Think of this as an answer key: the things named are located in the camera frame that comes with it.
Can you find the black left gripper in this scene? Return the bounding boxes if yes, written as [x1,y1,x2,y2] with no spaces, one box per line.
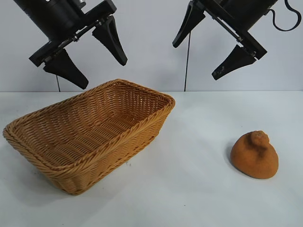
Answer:
[13,0,128,90]

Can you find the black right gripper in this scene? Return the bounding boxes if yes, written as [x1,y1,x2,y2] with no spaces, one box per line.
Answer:
[172,0,280,81]

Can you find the woven wicker basket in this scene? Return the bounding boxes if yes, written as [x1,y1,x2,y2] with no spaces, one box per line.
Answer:
[2,79,176,196]

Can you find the orange-brown bread bun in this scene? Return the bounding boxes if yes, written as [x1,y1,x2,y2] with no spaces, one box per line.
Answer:
[230,130,279,177]

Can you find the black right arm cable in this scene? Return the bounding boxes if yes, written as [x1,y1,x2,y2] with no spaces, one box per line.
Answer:
[268,0,300,32]

